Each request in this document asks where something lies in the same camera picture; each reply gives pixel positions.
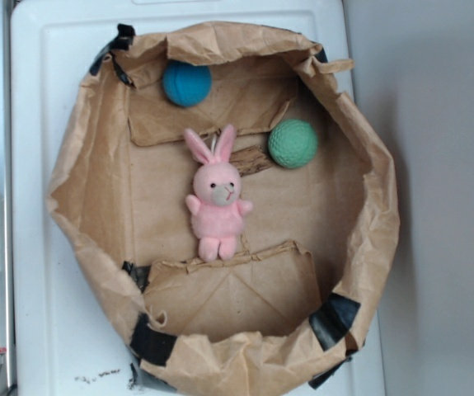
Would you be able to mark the brown paper bag basket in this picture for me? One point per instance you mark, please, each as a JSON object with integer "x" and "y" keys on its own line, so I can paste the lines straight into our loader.
{"x": 299, "y": 296}

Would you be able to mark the green dimpled ball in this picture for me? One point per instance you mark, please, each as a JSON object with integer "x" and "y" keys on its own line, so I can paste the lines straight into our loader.
{"x": 292, "y": 143}

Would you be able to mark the blue rubber ball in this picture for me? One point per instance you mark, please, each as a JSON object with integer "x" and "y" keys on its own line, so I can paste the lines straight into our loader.
{"x": 186, "y": 84}

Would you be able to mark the pink plush bunny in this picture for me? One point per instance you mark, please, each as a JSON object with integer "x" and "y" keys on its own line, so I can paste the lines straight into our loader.
{"x": 216, "y": 210}

